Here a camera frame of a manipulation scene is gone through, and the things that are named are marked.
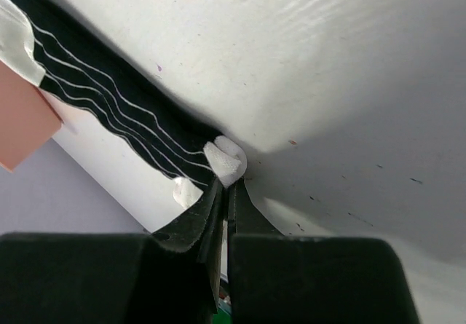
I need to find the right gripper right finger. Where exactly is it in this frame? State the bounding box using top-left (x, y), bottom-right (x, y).
top-left (227, 181), bottom-right (419, 323)

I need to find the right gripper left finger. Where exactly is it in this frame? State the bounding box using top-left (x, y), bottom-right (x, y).
top-left (1, 180), bottom-right (222, 323)

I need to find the black white striped ankle sock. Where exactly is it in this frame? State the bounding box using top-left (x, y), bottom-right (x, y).
top-left (1, 0), bottom-right (247, 208)

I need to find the pink compartment organizer tray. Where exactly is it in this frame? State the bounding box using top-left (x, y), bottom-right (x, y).
top-left (0, 63), bottom-right (62, 172)

